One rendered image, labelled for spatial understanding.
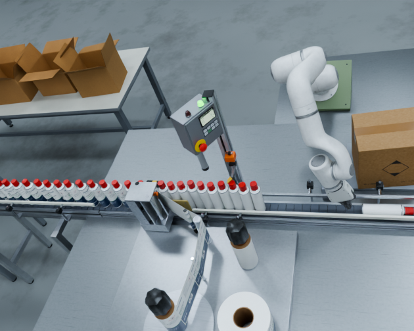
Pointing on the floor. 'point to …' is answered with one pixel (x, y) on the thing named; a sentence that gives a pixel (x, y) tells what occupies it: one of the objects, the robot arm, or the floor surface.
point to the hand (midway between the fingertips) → (347, 204)
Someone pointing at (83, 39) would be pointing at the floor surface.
